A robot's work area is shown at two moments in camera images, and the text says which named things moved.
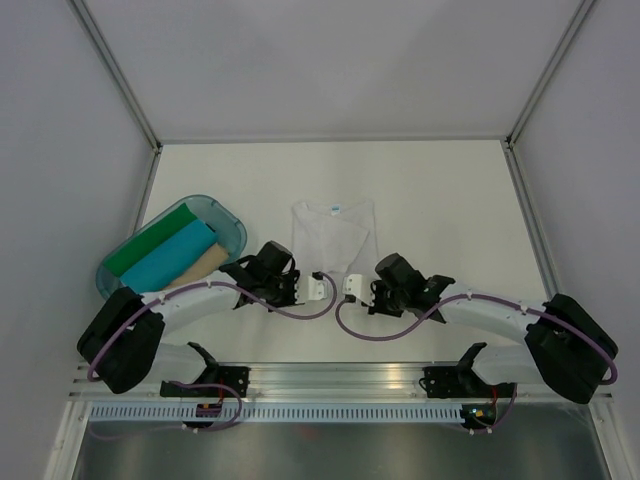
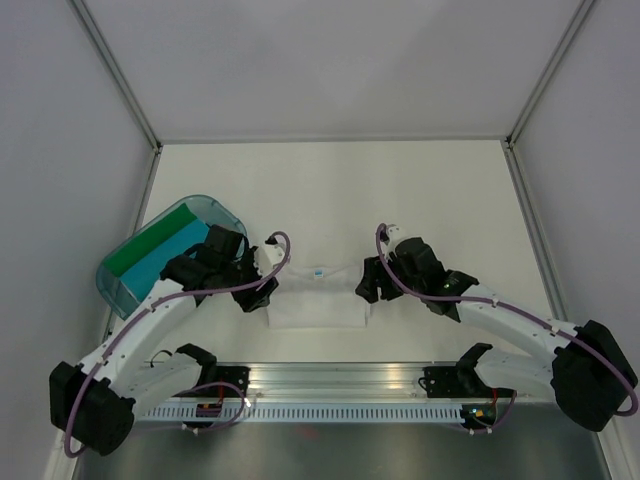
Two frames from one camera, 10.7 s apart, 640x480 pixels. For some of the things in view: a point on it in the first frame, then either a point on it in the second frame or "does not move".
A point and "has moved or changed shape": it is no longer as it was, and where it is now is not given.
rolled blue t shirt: [170, 258] does not move
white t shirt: [340, 241] has moved or changed shape
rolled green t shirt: [131, 255] does not move
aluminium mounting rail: [333, 380] does not move
